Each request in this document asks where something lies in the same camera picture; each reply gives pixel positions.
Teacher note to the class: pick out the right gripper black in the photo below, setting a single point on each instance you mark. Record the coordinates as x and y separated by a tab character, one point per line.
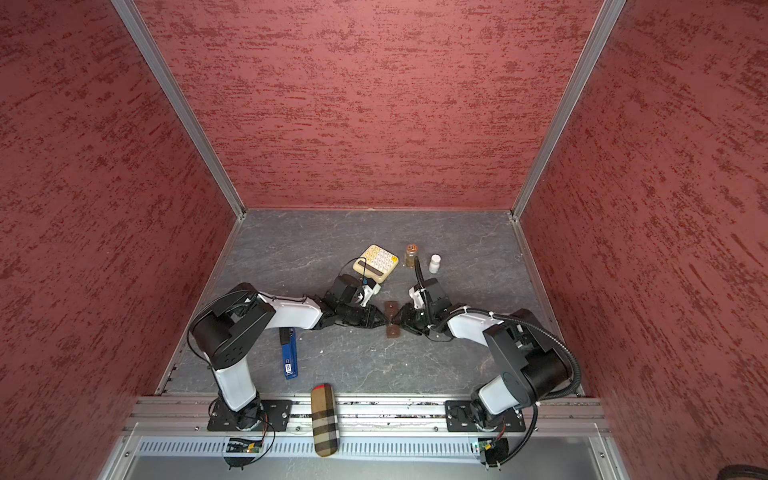
406	312

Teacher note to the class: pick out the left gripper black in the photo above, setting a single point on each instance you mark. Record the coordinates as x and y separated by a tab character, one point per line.
371	312

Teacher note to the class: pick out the brown weekly pill organizer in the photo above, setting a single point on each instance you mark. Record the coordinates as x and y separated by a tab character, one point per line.
391	310

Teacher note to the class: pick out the white pill bottle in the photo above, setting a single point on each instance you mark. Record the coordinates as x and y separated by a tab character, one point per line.
434	263

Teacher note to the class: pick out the clear amber pill bottle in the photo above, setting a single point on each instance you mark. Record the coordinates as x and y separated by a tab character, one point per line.
411	255

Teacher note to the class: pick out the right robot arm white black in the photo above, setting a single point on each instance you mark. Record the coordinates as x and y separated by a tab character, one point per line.
534	364

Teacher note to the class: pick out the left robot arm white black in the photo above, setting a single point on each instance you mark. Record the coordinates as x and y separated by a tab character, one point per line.
226	330

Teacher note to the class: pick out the yellow calculator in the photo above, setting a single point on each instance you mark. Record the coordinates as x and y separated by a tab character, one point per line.
376	263

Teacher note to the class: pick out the plaid glasses case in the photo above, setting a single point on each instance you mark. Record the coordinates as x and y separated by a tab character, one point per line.
325	428

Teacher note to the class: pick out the right corner aluminium profile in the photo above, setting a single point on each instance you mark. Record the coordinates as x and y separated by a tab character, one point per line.
603	26

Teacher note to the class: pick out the corner aluminium profile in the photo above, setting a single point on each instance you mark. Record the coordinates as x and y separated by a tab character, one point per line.
131	18
603	26

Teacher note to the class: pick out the left corner aluminium profile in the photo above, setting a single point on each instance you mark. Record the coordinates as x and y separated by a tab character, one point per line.
131	18

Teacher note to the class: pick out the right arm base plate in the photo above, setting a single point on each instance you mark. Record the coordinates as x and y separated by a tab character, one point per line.
469	416

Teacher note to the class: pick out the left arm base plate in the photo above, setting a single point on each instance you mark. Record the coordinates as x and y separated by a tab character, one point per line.
258	415

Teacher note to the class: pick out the right circuit board with wires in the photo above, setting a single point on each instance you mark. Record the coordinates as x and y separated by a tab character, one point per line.
498	452

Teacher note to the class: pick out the circuit board with wires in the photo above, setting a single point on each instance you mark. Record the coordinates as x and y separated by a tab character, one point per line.
242	452
498	452

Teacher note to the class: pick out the left circuit board with wires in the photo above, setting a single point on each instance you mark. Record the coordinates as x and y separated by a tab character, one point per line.
242	452

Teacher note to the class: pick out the aluminium front rail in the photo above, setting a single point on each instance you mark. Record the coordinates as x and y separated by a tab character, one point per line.
371	427

